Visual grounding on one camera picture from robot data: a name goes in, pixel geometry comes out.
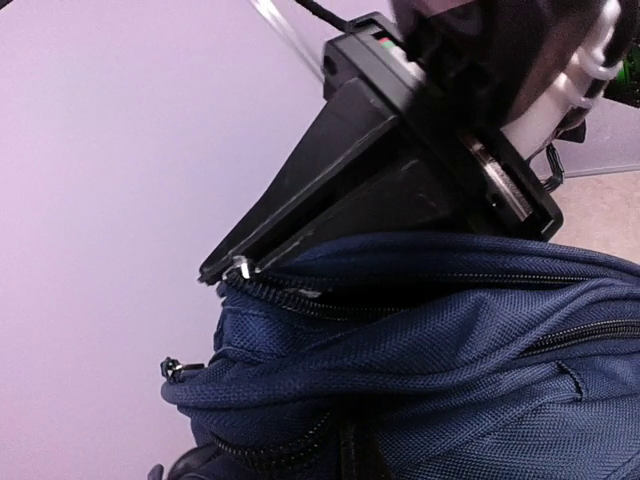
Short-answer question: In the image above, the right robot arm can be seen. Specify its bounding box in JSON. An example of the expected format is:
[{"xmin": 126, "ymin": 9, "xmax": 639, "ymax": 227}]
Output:
[{"xmin": 199, "ymin": 1, "xmax": 639, "ymax": 285}]

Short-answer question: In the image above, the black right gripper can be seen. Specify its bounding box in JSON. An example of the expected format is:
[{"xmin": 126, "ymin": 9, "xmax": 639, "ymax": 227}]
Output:
[{"xmin": 198, "ymin": 13, "xmax": 563, "ymax": 285}]

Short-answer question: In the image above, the navy blue student backpack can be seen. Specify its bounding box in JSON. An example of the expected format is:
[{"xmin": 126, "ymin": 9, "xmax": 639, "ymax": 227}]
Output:
[{"xmin": 150, "ymin": 233, "xmax": 639, "ymax": 479}]

